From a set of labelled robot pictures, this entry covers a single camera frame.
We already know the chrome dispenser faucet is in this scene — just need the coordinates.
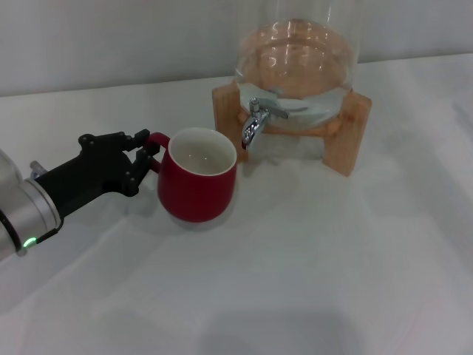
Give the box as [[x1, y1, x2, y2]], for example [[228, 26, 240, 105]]
[[242, 97, 290, 152]]

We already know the white tablecloth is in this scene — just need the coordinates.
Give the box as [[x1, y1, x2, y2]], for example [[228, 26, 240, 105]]
[[0, 61, 473, 355]]

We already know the light wooden dispenser stand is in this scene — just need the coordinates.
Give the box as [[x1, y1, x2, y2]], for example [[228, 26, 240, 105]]
[[211, 81, 372, 178]]

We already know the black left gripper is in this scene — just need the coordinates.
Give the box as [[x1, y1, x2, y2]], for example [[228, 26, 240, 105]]
[[35, 128, 160, 219]]

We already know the clear glass dispenser jar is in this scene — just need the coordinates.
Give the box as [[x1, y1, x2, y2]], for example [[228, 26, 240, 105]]
[[232, 0, 361, 129]]

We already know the red ceramic cup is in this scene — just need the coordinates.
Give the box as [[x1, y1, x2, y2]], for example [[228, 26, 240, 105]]
[[147, 126, 238, 224]]

